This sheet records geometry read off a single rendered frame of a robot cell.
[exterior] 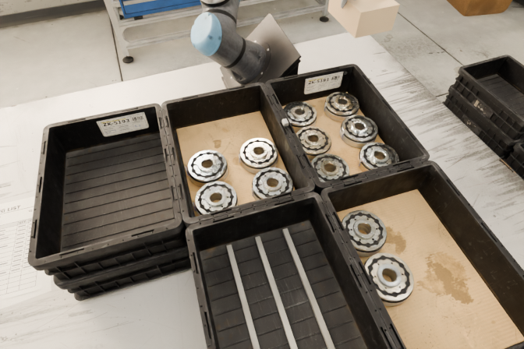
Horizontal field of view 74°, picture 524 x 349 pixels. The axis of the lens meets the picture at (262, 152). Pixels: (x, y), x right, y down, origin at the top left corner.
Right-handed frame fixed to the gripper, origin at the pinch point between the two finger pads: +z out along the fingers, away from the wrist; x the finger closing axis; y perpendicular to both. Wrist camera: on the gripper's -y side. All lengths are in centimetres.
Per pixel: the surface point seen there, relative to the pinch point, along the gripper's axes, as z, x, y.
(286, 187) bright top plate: 24, -37, 36
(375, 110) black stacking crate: 20.9, -3.5, 22.0
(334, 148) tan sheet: 26.5, -18.3, 26.9
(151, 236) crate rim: 17, -70, 41
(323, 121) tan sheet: 26.6, -16.3, 15.9
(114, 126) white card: 21, -75, 2
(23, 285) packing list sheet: 40, -105, 30
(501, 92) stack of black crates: 60, 92, 0
